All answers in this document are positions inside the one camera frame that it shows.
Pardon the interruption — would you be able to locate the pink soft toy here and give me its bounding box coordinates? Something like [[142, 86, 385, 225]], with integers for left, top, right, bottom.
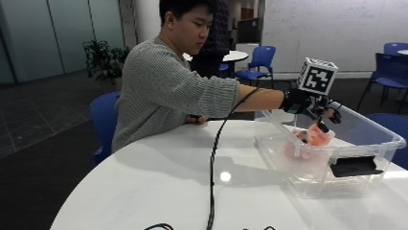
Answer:
[[283, 124, 336, 161]]

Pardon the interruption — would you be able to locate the clear plastic storage bin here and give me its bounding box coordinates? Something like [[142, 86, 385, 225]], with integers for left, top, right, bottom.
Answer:
[[254, 101, 408, 199]]

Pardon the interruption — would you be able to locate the black bin latch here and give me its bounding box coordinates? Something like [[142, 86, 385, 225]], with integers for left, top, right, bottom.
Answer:
[[330, 155, 385, 178]]

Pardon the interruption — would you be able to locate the white marker cube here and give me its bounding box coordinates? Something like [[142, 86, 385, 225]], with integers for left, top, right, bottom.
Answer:
[[296, 57, 340, 97]]

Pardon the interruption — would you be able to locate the blue chair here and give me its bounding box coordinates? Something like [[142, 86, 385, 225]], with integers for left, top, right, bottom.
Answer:
[[383, 42, 408, 57], [234, 45, 278, 88], [356, 52, 408, 113], [88, 91, 122, 166], [366, 112, 408, 171]]

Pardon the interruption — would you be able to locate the whiteboard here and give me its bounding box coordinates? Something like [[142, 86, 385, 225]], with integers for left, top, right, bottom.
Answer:
[[261, 0, 408, 75]]

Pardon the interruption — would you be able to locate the round white table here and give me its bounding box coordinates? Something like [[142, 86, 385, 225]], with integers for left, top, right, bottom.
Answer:
[[182, 50, 250, 63]]

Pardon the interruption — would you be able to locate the dark cabinet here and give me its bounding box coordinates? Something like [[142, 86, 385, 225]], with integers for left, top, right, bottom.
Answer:
[[235, 17, 262, 44]]

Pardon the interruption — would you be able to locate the the person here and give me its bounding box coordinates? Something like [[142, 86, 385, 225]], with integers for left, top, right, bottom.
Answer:
[[110, 0, 242, 154]]

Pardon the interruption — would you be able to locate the green potted plant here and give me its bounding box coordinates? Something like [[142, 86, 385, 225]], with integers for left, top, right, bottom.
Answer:
[[81, 39, 132, 86]]

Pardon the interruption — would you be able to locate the black glove cable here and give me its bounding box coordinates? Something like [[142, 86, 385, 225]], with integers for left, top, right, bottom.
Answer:
[[205, 87, 262, 230]]

